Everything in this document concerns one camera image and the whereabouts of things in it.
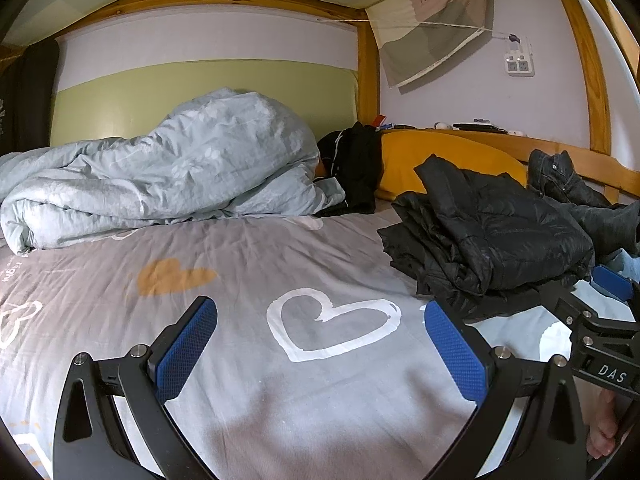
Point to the black remote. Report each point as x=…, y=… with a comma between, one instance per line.
x=475, y=126

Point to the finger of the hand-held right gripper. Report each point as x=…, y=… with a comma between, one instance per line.
x=570, y=305
x=612, y=282

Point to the yellow cushion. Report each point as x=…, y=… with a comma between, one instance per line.
x=410, y=160

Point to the white wall socket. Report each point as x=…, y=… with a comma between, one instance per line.
x=517, y=62

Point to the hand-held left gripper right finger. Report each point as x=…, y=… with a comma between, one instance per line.
x=455, y=355

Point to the black backpack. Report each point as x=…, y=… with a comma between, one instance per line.
x=355, y=165

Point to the light blue garment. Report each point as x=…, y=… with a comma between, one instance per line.
x=625, y=262

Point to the wooden bed frame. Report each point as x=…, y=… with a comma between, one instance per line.
x=367, y=70

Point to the person's right hand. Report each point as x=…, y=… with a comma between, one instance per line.
x=602, y=430

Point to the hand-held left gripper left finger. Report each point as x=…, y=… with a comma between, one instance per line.
x=187, y=345

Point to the hanging checkered cloth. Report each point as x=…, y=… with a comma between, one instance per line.
x=430, y=35

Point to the black puffer jacket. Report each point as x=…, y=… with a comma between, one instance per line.
x=490, y=230

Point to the light grey duvet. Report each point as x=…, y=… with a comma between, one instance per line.
x=175, y=175

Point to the small red box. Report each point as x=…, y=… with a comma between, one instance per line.
x=381, y=120

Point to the dark grey jeans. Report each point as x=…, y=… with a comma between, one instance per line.
x=590, y=200

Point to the black printed storage bag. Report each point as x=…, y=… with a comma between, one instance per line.
x=30, y=100

